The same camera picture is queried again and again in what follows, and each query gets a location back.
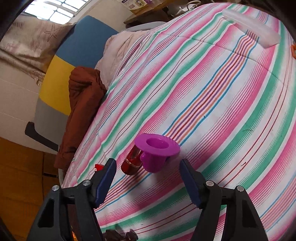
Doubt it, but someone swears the red metallic cylinder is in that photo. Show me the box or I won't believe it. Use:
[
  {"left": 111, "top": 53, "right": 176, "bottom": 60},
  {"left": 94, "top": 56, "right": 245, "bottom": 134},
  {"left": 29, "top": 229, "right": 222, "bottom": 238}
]
[{"left": 121, "top": 145, "right": 142, "bottom": 176}]

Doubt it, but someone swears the purple plastic hat toy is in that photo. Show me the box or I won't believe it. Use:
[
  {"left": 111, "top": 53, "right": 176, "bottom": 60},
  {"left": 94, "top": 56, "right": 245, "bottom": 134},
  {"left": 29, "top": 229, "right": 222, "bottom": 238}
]
[{"left": 134, "top": 133, "right": 180, "bottom": 173}]

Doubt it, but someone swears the dark brown ridged toy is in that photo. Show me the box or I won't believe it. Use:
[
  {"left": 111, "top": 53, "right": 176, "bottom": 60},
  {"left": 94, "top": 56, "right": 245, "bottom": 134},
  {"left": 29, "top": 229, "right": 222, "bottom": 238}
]
[{"left": 103, "top": 230, "right": 138, "bottom": 241}]

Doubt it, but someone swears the small red plastic piece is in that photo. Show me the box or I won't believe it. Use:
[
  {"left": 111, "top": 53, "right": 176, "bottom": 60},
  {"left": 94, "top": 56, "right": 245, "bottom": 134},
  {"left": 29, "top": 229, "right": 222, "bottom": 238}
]
[{"left": 95, "top": 164, "right": 104, "bottom": 172}]

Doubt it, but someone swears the rust brown blanket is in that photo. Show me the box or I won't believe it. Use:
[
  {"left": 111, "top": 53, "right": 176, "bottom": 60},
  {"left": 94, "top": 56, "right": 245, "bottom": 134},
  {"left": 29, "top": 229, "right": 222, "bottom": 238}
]
[{"left": 54, "top": 66, "right": 107, "bottom": 171}]

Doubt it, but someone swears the striped pink green bedspread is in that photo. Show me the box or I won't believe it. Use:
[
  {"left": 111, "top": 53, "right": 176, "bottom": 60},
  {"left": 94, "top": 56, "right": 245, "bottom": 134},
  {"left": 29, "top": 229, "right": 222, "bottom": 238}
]
[{"left": 63, "top": 3, "right": 295, "bottom": 240}]

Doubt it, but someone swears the blue yellow grey headboard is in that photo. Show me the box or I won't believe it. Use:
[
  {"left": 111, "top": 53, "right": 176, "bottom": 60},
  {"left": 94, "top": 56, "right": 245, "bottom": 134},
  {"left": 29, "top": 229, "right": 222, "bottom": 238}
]
[{"left": 25, "top": 16, "right": 118, "bottom": 151}]

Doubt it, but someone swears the pale pink pillow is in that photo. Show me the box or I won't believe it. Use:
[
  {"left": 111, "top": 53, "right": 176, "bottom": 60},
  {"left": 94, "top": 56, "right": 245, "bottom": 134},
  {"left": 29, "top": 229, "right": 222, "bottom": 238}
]
[{"left": 95, "top": 30, "right": 148, "bottom": 90}]

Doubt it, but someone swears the beige patterned curtain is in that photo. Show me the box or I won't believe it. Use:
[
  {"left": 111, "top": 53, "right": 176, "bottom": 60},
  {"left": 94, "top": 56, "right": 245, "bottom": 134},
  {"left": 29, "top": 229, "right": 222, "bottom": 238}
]
[{"left": 1, "top": 14, "right": 75, "bottom": 85}]

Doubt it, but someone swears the translucent white plastic case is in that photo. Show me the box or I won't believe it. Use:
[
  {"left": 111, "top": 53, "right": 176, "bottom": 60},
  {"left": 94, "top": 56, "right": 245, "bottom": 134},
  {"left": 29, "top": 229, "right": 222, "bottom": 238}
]
[{"left": 222, "top": 9, "right": 281, "bottom": 48}]

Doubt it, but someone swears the orange plastic basket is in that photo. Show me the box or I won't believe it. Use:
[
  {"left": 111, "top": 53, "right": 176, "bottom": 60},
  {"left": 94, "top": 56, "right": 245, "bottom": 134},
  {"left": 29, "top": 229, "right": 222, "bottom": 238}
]
[{"left": 290, "top": 44, "right": 296, "bottom": 59}]

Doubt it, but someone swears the wooden desk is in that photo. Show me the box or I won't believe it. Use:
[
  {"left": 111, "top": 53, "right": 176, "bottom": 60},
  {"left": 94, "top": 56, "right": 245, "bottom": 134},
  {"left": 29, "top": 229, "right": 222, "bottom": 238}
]
[{"left": 123, "top": 0, "right": 183, "bottom": 25}]

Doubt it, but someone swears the window with frame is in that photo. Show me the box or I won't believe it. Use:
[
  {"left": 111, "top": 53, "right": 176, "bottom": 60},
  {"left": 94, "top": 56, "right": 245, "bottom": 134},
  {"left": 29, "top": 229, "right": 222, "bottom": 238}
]
[{"left": 23, "top": 0, "right": 89, "bottom": 25}]

